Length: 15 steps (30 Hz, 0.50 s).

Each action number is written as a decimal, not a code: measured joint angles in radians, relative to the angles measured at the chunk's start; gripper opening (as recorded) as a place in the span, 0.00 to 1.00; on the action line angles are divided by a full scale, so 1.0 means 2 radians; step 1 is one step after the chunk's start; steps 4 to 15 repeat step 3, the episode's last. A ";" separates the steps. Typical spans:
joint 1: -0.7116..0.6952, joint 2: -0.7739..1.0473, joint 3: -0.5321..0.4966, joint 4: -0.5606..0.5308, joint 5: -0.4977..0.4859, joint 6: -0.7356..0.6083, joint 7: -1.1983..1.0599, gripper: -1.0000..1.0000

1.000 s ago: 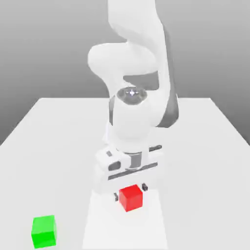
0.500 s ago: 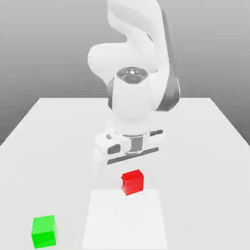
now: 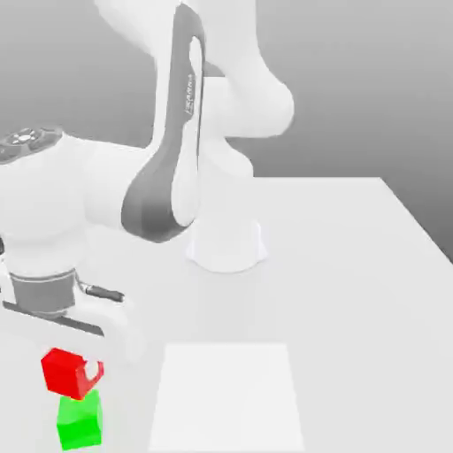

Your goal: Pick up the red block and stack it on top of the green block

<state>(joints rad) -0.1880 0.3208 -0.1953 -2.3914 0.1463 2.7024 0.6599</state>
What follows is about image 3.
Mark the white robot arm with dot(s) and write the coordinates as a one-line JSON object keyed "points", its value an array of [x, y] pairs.
{"points": [[219, 106]]}

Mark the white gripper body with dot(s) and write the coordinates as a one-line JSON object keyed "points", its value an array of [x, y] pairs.
{"points": [[116, 336]]}

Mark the small red cube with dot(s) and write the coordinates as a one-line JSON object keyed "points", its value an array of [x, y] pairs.
{"points": [[60, 373]]}

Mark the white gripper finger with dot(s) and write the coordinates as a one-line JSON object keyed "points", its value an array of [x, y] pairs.
{"points": [[92, 368]]}

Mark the small green cube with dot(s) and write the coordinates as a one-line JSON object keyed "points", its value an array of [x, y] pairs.
{"points": [[78, 421]]}

